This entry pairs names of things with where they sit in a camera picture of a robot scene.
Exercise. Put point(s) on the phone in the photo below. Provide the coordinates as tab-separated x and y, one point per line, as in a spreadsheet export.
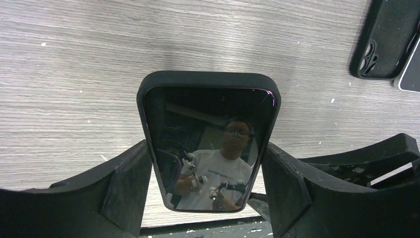
409	78

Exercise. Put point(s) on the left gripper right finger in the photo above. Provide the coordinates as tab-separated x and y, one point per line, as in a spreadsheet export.
305	202

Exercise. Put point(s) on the black phone bare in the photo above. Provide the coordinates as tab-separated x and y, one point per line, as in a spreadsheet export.
207	132

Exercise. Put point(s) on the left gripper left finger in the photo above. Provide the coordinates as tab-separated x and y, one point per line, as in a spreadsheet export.
106	201

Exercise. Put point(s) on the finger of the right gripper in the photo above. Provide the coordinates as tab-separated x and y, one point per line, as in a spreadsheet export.
363	165

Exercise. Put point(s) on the black phone case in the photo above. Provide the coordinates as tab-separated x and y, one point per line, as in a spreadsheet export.
388	36

